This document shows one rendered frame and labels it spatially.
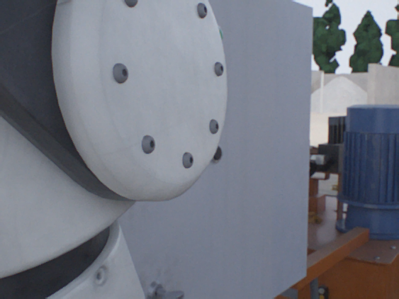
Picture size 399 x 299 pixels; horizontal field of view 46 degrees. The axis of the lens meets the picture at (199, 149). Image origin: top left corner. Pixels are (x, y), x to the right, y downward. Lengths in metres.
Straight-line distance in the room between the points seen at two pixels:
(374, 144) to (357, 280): 0.43
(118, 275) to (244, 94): 0.64
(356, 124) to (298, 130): 0.60
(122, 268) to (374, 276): 1.29
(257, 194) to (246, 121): 0.14
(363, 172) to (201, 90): 1.46
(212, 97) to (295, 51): 0.84
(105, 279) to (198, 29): 0.09
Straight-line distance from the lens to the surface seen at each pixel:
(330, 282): 1.48
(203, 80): 0.16
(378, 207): 1.59
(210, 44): 0.16
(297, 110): 1.00
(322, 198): 1.91
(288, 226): 1.02
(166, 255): 0.66
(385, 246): 1.55
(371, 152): 1.59
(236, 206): 0.78
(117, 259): 0.16
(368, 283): 1.45
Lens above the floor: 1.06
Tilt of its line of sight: 6 degrees down
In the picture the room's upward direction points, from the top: straight up
